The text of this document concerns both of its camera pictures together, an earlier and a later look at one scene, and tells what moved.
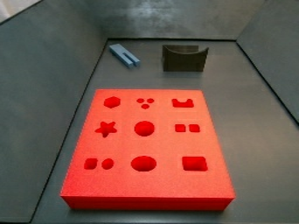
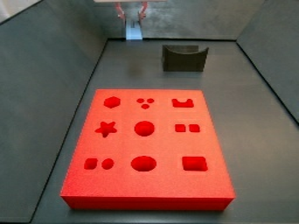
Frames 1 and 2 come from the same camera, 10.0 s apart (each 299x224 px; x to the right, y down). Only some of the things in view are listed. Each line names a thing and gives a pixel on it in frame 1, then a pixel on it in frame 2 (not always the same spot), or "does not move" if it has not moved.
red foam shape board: [147, 154] does not move
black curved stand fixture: [183, 58] does not move
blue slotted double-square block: [124, 55] → [133, 31]
